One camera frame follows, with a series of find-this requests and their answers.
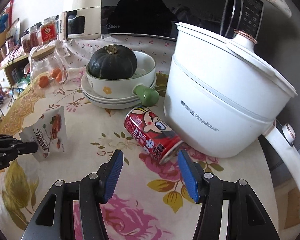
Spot small white red snack packet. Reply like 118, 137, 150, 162
19, 106, 68, 161

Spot red cartoon drink can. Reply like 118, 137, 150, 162
124, 106, 183, 165

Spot lower cardboard box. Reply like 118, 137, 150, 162
274, 179, 300, 231

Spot orange cherry tomato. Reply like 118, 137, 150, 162
51, 68, 61, 79
39, 75, 50, 88
56, 72, 63, 83

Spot wooden shelf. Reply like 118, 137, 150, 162
0, 54, 29, 88

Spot glass jar with wooden lid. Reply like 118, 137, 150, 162
29, 44, 69, 96

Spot floral tablecloth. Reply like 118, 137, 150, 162
0, 67, 280, 240

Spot small dotted cloth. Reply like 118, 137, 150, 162
56, 35, 175, 74

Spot stacked white plates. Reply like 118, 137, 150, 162
81, 72, 159, 107

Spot red label spice jar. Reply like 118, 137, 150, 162
40, 16, 58, 43

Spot dark green pumpkin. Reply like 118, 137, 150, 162
87, 44, 137, 80

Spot white electric cooking pot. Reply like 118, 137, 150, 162
164, 22, 300, 190

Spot cream air fryer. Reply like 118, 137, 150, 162
58, 0, 101, 40

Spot black microwave oven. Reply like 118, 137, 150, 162
101, 0, 263, 39

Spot white bowl with green handle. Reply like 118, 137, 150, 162
81, 51, 160, 107

